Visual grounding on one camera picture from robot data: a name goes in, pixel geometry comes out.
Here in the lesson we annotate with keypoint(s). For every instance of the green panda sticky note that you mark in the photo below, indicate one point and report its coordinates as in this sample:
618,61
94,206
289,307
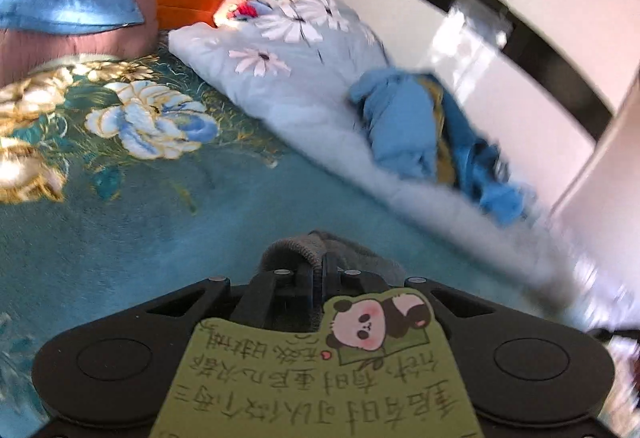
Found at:
237,381

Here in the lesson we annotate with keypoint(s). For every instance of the light blue floral quilt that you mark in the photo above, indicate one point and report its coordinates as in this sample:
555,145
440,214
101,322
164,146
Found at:
292,70

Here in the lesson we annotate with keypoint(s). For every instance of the grey knit garment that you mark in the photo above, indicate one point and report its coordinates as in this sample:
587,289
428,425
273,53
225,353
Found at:
309,252

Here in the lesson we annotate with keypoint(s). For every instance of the white black glossy wardrobe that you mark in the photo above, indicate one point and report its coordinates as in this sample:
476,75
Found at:
553,82

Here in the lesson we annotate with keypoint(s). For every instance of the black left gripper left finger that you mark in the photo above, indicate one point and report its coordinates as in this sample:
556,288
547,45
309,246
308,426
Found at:
109,377

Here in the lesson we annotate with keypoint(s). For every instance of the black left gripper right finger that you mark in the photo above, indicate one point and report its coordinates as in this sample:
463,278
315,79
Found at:
526,376

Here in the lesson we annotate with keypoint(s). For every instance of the teal floral bedspread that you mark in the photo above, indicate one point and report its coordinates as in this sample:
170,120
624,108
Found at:
122,181

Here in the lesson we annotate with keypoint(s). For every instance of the blue bundled clothes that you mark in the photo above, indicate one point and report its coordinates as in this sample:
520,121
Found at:
417,130

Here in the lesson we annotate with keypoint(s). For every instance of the pink pillow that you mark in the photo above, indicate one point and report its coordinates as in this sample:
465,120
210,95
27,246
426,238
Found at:
24,51

